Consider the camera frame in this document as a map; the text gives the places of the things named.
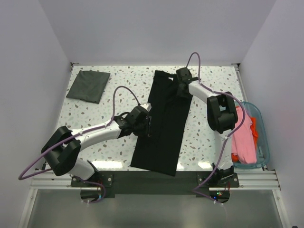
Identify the black t shirt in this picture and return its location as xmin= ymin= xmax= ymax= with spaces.
xmin=131 ymin=70 xmax=192 ymax=176

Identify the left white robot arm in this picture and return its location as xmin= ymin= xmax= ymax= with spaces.
xmin=41 ymin=103 xmax=152 ymax=186

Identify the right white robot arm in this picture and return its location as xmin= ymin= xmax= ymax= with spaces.
xmin=176 ymin=67 xmax=238 ymax=187

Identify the folded grey t shirt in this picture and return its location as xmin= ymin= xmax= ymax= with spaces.
xmin=66 ymin=70 xmax=110 ymax=104

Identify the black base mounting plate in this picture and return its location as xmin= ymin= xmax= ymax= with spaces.
xmin=70 ymin=170 xmax=240 ymax=200

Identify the pink t shirt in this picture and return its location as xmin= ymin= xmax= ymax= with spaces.
xmin=231 ymin=106 xmax=257 ymax=164

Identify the orange t shirt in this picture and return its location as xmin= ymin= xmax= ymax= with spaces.
xmin=231 ymin=116 xmax=259 ymax=162

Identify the teal plastic basket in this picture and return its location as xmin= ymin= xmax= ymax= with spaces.
xmin=231 ymin=102 xmax=270 ymax=169

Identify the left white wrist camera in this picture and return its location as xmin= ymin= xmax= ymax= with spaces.
xmin=140 ymin=103 xmax=152 ymax=112

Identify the aluminium frame rail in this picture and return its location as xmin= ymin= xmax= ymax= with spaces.
xmin=30 ymin=160 xmax=280 ymax=190

